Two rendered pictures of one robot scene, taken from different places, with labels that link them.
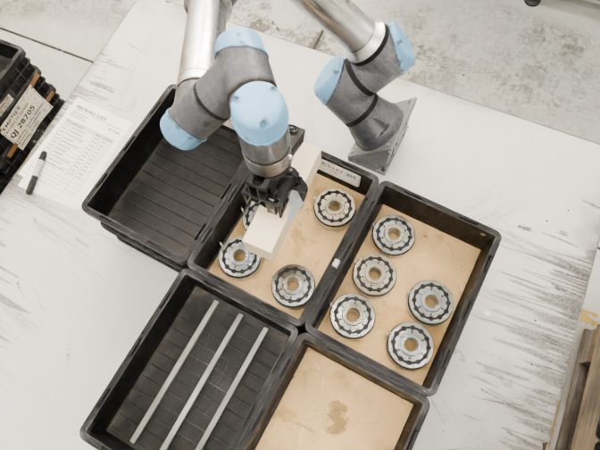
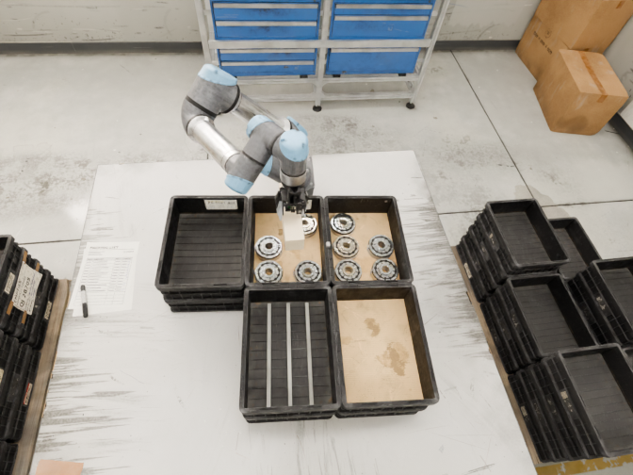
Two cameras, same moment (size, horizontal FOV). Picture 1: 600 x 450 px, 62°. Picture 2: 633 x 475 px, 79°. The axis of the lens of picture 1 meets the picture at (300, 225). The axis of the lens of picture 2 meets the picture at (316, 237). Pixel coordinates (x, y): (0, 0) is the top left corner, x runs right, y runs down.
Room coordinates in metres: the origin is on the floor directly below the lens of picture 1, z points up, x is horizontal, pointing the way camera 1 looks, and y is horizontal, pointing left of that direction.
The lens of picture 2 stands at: (-0.21, 0.50, 2.14)
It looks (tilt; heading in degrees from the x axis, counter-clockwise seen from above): 57 degrees down; 316
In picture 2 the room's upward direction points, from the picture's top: 8 degrees clockwise
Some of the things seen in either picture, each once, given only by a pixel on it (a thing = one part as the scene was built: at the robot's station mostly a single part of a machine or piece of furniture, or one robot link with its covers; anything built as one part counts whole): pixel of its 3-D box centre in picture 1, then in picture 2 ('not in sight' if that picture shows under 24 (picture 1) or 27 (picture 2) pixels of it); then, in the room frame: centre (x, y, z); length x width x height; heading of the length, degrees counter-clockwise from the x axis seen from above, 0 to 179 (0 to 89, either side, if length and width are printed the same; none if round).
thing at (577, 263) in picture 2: not in sight; (558, 256); (-0.27, -1.48, 0.26); 0.40 x 0.30 x 0.23; 151
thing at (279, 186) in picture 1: (270, 178); (293, 193); (0.38, 0.04, 1.23); 0.09 x 0.08 x 0.12; 150
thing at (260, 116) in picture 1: (261, 122); (293, 153); (0.39, 0.04, 1.39); 0.09 x 0.08 x 0.11; 10
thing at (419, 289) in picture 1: (430, 302); (381, 245); (0.21, -0.28, 0.86); 0.10 x 0.10 x 0.01
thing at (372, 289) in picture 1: (374, 274); (346, 246); (0.29, -0.16, 0.86); 0.10 x 0.10 x 0.01
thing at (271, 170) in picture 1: (269, 152); (294, 172); (0.39, 0.04, 1.31); 0.08 x 0.08 x 0.05
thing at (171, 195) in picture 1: (183, 178); (207, 246); (0.59, 0.28, 0.87); 0.40 x 0.30 x 0.11; 146
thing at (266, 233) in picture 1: (283, 199); (290, 215); (0.41, 0.03, 1.08); 0.24 x 0.06 x 0.06; 150
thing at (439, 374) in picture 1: (404, 281); (365, 237); (0.25, -0.22, 0.92); 0.40 x 0.30 x 0.02; 146
